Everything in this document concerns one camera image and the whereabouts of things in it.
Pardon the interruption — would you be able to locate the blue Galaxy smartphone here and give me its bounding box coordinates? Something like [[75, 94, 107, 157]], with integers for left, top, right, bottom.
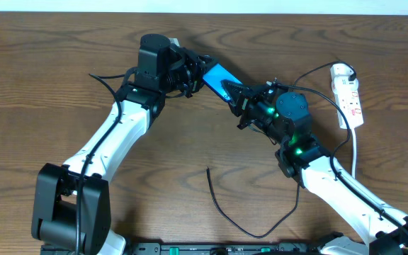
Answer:
[[203, 64, 241, 103]]

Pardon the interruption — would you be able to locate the black charger cable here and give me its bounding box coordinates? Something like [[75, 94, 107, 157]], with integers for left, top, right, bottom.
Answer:
[[205, 60, 358, 239]]

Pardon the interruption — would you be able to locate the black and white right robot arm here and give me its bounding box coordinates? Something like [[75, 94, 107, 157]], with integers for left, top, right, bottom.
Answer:
[[220, 79, 408, 254]]

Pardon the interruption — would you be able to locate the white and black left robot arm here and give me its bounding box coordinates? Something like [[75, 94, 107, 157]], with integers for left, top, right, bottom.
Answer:
[[31, 34, 218, 254]]

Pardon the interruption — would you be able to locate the white USB charger plug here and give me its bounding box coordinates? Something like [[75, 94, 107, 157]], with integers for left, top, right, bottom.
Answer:
[[330, 63, 359, 94]]

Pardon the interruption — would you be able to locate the white power strip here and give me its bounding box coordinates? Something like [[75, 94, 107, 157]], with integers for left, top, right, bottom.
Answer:
[[331, 76, 364, 130]]

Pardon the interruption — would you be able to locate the white power strip cord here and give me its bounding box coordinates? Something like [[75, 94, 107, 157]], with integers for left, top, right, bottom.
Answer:
[[350, 127, 358, 180]]

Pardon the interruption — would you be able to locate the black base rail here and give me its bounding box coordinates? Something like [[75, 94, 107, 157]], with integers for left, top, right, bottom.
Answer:
[[40, 242, 336, 255]]

